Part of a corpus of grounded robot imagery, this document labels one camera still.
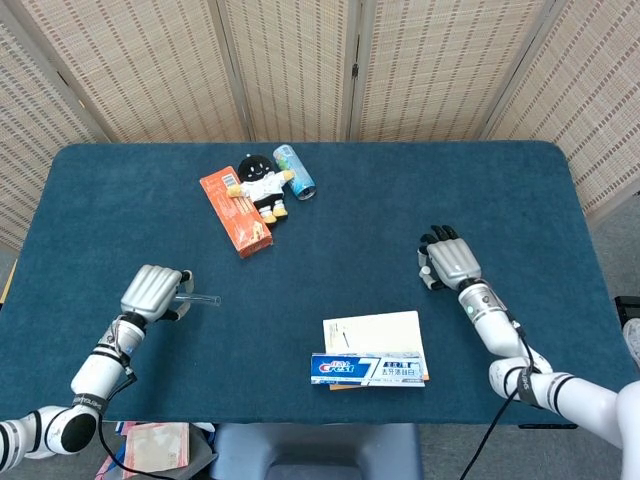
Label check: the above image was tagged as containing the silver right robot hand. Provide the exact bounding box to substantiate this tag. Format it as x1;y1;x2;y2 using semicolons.
417;224;484;291

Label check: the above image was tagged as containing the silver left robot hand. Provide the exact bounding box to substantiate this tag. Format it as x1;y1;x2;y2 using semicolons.
119;264;194;322

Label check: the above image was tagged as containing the clear glass test tube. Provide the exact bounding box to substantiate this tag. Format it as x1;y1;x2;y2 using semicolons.
172;293;222;307

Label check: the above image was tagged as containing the cream paper booklet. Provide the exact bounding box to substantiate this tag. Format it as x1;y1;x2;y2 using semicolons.
322;310;430;391

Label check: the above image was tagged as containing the dark blue tablecloth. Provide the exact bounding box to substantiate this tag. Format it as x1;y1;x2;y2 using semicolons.
0;141;617;426

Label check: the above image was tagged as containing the orange carton box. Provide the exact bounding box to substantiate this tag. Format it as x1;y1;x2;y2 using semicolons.
199;165;275;260

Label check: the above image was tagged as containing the blue Crest toothpaste box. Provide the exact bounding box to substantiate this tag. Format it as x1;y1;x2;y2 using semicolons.
310;352;427;388

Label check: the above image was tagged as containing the black-headed plush doll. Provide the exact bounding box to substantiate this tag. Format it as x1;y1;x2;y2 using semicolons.
225;153;296;225

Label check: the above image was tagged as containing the pink flat box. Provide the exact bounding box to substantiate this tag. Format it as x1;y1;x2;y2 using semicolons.
122;422;191;474

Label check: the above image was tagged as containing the dark grey bag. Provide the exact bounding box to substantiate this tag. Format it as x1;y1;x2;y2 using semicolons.
187;423;220;474

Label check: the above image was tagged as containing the black box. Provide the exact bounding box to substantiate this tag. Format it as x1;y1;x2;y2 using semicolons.
613;295;640;321

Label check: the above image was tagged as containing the light blue drink can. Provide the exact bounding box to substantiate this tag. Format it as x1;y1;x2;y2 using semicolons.
272;144;318;202

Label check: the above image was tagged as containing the white sneaker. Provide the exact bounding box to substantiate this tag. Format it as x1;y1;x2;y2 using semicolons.
622;319;640;366

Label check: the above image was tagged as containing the woven folding screen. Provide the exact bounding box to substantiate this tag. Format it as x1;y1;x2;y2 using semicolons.
0;0;640;251

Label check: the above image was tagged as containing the grey-blue chair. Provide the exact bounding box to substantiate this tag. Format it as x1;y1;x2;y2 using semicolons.
208;423;424;480

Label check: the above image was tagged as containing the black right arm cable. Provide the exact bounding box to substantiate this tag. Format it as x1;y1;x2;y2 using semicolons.
458;319;546;480

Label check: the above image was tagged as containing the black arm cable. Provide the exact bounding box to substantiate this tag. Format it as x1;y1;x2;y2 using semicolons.
458;319;546;480
97;369;176;480

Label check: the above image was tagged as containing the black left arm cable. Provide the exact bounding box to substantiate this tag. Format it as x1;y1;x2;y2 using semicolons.
97;369;176;480

